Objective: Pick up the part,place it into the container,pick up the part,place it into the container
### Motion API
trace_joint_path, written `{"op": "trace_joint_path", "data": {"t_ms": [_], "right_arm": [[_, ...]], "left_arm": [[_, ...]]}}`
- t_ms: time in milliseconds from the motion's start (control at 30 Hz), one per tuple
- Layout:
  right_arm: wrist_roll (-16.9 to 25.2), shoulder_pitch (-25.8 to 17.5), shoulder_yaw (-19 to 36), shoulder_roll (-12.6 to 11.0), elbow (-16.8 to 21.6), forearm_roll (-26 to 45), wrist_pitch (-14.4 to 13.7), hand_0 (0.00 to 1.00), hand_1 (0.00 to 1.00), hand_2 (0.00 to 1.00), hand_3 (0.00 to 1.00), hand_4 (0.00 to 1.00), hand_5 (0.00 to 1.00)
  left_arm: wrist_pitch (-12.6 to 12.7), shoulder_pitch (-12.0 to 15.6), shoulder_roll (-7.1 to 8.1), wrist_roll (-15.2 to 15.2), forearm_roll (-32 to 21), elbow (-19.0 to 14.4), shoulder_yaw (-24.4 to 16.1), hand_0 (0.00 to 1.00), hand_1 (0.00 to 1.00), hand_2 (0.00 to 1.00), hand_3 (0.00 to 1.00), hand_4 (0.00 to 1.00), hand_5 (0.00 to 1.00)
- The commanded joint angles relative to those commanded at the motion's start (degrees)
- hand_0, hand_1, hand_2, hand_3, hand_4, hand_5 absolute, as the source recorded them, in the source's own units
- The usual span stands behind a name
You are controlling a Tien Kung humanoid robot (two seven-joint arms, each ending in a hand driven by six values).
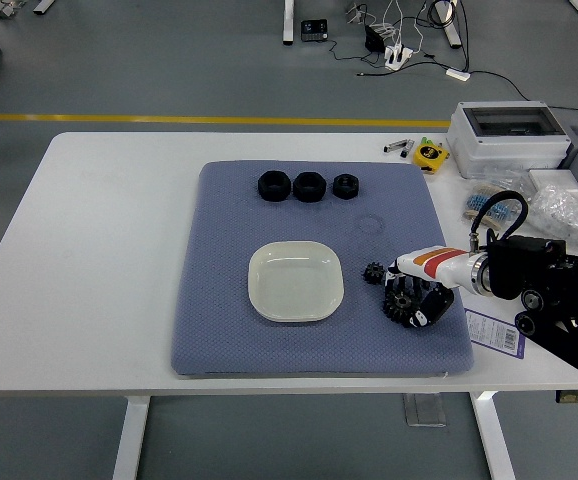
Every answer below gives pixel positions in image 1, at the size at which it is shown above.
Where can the black power adapter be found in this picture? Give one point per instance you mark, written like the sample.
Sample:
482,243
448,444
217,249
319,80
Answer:
374,39

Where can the white square plate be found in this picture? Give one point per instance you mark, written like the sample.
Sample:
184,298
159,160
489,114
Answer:
294,282

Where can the small black hex nut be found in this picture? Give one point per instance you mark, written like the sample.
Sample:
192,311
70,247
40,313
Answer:
339,186

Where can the clear bag of white parts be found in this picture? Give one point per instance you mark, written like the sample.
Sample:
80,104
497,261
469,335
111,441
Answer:
561,210

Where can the grey enclosure with clear lid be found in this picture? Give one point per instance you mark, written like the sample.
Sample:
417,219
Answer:
499,145

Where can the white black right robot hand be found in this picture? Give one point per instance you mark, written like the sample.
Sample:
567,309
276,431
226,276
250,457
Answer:
436,262

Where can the purple white label card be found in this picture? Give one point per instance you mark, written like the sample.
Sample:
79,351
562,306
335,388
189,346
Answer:
494,332

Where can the clear bag of blue resistors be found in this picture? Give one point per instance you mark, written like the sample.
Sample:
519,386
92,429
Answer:
479,200

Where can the black handheld device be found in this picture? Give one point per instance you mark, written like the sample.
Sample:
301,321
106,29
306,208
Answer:
314,30

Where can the white flat box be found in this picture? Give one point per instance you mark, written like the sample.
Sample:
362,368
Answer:
554,179

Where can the yellow tape measure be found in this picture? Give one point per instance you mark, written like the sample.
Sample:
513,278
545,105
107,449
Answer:
430,157

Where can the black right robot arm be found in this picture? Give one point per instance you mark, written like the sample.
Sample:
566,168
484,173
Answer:
534,265

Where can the large black hex nut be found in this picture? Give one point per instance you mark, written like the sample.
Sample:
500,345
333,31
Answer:
301,188
267,186

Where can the white power adapter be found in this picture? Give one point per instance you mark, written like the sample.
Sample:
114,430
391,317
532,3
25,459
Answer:
458,74

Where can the clear plastic bracket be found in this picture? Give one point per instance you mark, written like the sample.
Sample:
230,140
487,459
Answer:
424,410

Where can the white power strip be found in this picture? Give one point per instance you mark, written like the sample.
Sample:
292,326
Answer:
398,56

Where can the green small cap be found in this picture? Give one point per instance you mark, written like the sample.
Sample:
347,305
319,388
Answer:
426,141

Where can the small black gear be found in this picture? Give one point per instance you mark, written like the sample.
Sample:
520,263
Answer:
373,273

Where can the blue-grey quilted mat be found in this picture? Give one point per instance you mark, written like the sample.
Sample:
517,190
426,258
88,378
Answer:
219,300

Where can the black silver marker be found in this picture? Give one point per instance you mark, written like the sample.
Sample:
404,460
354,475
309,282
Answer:
394,146
407,148

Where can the white table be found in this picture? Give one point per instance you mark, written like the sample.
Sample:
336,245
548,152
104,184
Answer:
94,250

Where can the metal bracket on floor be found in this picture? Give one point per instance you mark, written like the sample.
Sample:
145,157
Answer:
9,9

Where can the large black gear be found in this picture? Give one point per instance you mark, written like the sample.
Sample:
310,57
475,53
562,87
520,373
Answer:
397,304

